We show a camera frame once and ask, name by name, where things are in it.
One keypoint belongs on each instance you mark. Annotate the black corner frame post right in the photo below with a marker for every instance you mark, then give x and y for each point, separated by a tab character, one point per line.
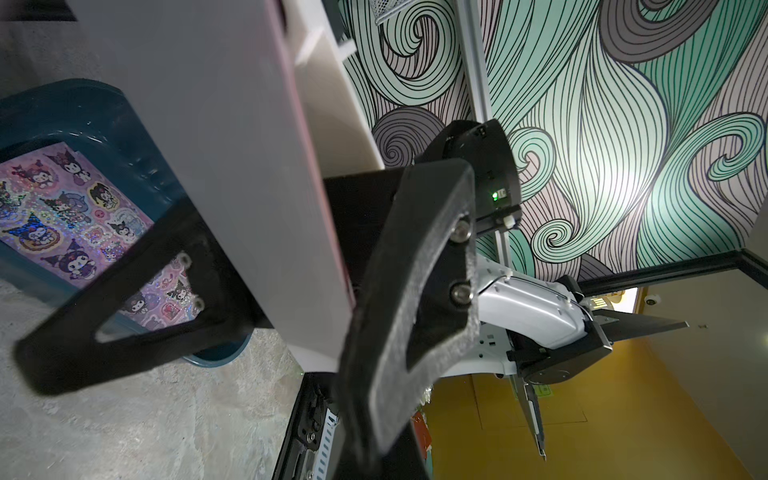
743	260

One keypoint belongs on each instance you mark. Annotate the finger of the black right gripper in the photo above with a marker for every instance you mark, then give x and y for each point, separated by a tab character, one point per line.
415	316
101	334

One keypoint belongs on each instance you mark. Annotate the aluminium rail right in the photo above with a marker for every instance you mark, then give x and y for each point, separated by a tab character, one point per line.
477	60

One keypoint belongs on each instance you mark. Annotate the teal plastic storage box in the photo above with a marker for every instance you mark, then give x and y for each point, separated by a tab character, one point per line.
96	120

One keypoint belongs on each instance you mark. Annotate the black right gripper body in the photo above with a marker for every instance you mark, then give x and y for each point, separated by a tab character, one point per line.
360	206

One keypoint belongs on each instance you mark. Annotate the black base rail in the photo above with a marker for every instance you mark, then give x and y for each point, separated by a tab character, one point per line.
308	444

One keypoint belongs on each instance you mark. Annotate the sticker sheet stack in box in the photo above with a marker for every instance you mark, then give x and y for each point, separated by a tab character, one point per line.
59	212

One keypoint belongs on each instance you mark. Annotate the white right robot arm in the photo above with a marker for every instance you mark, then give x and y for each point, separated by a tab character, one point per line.
532	331

